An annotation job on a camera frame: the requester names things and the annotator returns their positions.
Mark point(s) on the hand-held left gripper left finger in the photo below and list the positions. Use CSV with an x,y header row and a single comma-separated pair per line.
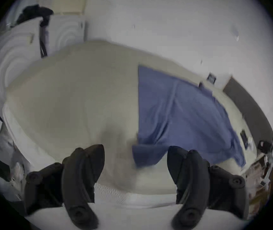
x,y
79,176

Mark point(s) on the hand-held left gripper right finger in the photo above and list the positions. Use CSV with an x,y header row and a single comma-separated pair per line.
x,y
194,178

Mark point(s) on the blue shirt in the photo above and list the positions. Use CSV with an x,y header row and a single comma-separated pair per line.
x,y
182,118

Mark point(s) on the black phone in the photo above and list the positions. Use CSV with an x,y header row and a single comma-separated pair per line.
x,y
244,135

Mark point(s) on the brown carton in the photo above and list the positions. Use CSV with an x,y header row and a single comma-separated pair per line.
x,y
260,176

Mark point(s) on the bed with beige sheet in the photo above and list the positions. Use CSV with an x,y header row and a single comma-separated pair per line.
x,y
79,99

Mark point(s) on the dark padded headboard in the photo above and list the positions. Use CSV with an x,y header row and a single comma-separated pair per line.
x,y
251,106

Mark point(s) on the small dark framed card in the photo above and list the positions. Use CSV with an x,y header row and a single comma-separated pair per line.
x,y
211,78

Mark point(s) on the black garment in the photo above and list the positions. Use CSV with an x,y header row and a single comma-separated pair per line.
x,y
34,11

